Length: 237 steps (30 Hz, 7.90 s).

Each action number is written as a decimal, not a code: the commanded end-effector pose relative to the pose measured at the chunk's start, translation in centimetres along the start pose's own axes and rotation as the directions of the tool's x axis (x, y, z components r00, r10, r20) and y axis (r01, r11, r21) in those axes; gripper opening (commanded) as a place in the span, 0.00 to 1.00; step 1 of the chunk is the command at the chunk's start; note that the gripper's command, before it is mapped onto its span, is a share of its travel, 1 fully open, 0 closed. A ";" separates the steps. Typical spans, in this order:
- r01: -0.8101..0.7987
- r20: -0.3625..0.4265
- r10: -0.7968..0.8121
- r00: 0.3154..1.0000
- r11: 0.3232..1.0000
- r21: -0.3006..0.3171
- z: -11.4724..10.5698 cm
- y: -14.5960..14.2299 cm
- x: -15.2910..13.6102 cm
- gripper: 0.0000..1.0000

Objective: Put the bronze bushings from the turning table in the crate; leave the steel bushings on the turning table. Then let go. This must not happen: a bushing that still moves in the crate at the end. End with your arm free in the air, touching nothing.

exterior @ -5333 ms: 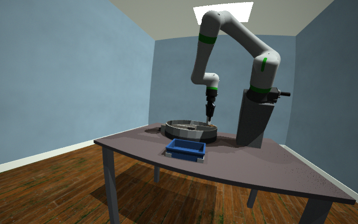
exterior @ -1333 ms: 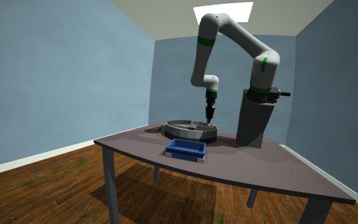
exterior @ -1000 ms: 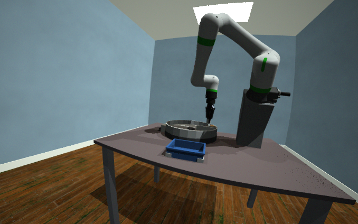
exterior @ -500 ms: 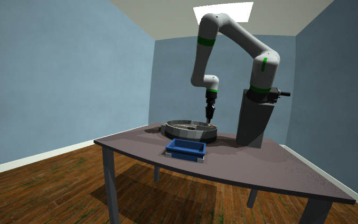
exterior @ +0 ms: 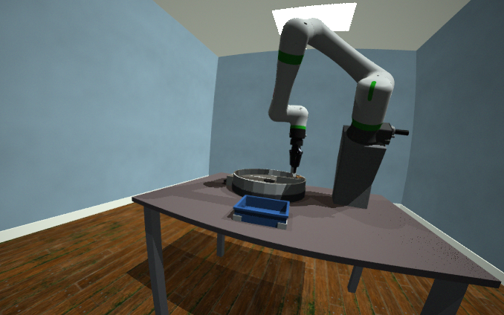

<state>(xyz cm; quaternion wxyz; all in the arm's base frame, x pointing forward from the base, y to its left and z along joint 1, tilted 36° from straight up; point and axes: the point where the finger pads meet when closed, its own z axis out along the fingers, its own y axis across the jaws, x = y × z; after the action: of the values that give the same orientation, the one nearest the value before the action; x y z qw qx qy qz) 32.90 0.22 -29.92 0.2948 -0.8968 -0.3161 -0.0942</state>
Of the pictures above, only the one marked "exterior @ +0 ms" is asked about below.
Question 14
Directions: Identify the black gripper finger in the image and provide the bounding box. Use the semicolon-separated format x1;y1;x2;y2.
291;148;303;177
289;148;294;166

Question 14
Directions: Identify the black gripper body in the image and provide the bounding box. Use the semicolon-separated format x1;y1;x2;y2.
290;139;303;155

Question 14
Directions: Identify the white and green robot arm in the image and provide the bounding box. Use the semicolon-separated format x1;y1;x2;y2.
268;18;409;145

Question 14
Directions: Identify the blue open crate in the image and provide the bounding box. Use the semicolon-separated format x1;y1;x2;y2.
233;195;290;230

